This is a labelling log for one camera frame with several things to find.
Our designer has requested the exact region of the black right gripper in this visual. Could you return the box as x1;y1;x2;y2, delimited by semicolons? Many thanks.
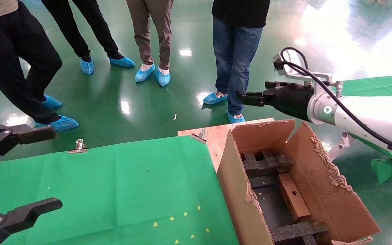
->
238;81;314;121

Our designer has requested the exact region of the small brown cardboard box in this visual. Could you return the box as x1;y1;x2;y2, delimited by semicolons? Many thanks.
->
277;173;312;222

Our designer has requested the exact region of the large open cardboard carton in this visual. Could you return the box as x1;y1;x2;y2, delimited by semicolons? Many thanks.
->
216;119;381;245

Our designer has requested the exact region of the blue shoe cover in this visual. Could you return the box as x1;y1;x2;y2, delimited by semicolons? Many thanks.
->
202;91;228;105
34;116;80;132
80;57;95;76
227;110;246;124
41;94;63;110
110;57;136;68
135;63;156;83
155;67;170;87

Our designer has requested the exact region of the person in blue jeans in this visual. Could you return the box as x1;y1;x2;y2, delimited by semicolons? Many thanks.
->
202;0;271;124

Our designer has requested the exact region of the silver binder clip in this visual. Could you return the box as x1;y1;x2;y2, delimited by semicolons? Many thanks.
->
68;139;88;154
191;128;208;144

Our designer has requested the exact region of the person in beige top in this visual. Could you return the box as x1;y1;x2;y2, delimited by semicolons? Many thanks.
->
0;0;80;132

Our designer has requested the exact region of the black foam base pad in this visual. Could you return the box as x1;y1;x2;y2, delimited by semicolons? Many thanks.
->
250;175;293;230

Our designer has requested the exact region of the person in brown trousers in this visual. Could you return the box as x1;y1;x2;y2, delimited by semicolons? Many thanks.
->
126;0;174;87

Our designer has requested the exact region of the person in slim black trousers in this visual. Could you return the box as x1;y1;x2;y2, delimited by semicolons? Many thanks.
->
41;0;136;76

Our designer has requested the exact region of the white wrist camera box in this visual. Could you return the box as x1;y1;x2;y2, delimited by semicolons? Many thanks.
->
273;50;306;77

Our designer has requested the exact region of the silver camera mounting bracket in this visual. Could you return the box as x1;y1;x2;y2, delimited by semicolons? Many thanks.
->
284;70;345;98

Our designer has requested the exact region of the black braided camera cable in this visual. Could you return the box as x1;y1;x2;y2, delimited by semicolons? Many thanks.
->
280;47;392;154

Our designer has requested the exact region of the grey metal bracket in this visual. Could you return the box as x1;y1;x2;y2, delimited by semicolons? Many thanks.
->
328;131;354;162

